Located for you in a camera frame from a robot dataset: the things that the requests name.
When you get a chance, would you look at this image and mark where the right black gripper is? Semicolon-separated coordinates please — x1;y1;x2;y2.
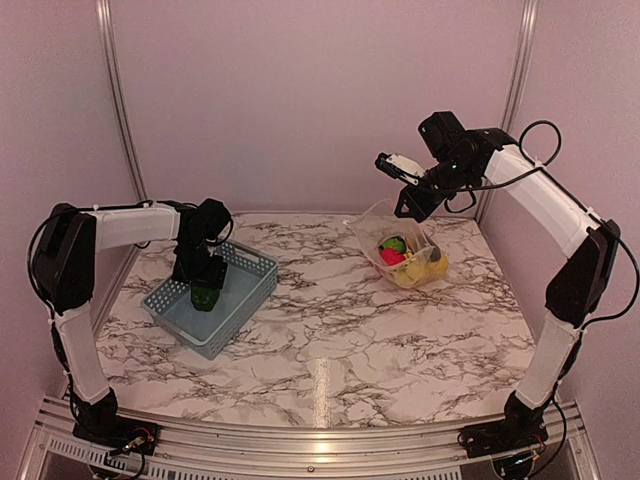
394;155;477;223

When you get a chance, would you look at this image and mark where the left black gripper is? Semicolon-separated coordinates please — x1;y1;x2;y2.
171;237;227;289

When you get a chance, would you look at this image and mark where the green bell pepper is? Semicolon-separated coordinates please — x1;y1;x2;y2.
190;281;220;312

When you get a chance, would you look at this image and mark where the green watermelon ball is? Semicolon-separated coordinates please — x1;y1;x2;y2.
378;236;407;254

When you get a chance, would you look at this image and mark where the clear zip top bag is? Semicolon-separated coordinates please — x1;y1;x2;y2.
344;199;449;289

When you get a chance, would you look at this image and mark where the red apple toy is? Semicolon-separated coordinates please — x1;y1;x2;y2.
379;248;406;266

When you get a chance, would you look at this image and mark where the grey perforated plastic basket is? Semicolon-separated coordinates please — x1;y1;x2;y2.
140;241;278;360

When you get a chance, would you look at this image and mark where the yellow banana bunch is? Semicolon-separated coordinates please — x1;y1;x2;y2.
393;255;449;289

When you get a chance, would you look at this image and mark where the green orange mango toy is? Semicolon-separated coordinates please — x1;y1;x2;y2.
429;245;442;263

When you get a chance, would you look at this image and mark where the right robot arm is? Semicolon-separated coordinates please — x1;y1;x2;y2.
376;111;622;448

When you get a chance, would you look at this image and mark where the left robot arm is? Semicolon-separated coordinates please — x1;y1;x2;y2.
27;198;234;445

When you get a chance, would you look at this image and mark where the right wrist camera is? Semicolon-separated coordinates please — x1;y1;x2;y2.
375;152;425;186

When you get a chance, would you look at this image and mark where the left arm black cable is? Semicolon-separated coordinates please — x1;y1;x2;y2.
27;199;156;306

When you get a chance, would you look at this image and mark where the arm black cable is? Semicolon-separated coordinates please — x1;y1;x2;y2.
27;199;156;306
444;119;640;331

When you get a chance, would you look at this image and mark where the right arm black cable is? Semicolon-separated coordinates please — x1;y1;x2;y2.
444;119;640;331

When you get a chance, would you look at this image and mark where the front aluminium frame rail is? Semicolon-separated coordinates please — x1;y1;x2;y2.
14;394;604;480

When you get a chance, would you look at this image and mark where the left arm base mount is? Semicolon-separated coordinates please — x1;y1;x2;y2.
69;389;160;455

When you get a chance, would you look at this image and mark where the right aluminium frame post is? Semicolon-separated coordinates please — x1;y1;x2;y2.
500;0;540;133

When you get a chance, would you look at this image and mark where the aluminium frame post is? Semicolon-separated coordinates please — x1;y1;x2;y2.
500;0;540;133
96;0;147;200

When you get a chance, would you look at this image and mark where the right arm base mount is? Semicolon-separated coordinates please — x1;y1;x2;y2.
457;392;549;458

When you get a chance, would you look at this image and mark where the left aluminium frame post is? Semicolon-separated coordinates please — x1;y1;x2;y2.
96;0;147;200

